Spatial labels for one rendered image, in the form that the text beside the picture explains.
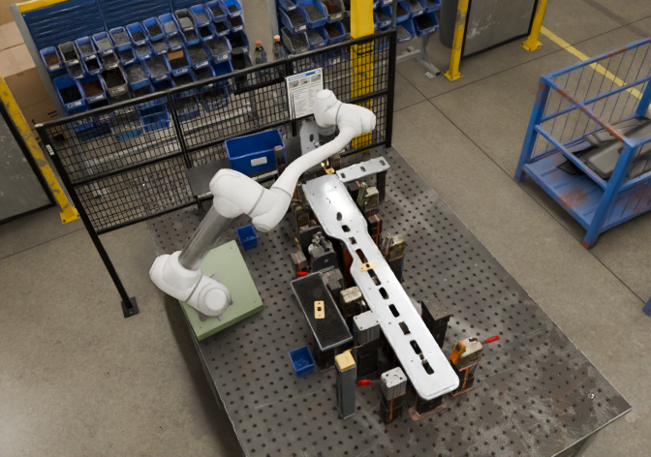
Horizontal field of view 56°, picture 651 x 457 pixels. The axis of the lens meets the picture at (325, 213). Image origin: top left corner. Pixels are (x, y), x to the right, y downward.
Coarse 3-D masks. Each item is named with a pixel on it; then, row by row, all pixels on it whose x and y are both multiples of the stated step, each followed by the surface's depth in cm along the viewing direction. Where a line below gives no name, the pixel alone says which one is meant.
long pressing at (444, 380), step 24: (312, 192) 327; (336, 192) 326; (360, 216) 314; (360, 240) 303; (360, 264) 293; (384, 264) 292; (360, 288) 283; (384, 288) 283; (384, 312) 274; (408, 312) 274; (408, 336) 265; (432, 336) 266; (408, 360) 258; (432, 360) 257; (432, 384) 250; (456, 384) 250
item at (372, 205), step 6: (366, 192) 320; (372, 192) 319; (378, 192) 319; (366, 198) 318; (372, 198) 320; (378, 198) 322; (366, 204) 322; (372, 204) 324; (378, 204) 326; (366, 210) 326; (372, 210) 328; (366, 216) 329
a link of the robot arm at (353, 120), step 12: (348, 108) 268; (360, 108) 267; (348, 120) 265; (360, 120) 265; (372, 120) 266; (348, 132) 265; (360, 132) 269; (336, 144) 263; (312, 156) 261; (324, 156) 262; (288, 168) 259; (300, 168) 260; (288, 180) 255; (288, 192) 253
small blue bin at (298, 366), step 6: (300, 348) 288; (306, 348) 289; (294, 354) 289; (300, 354) 291; (306, 354) 293; (294, 360) 292; (300, 360) 293; (306, 360) 292; (312, 360) 285; (294, 366) 291; (300, 366) 291; (306, 366) 281; (312, 366) 283; (300, 372) 283; (306, 372) 285; (312, 372) 288
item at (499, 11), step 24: (480, 0) 513; (504, 0) 529; (528, 0) 542; (456, 24) 520; (480, 24) 533; (504, 24) 549; (528, 24) 563; (456, 48) 535; (480, 48) 554; (528, 48) 582; (456, 72) 555
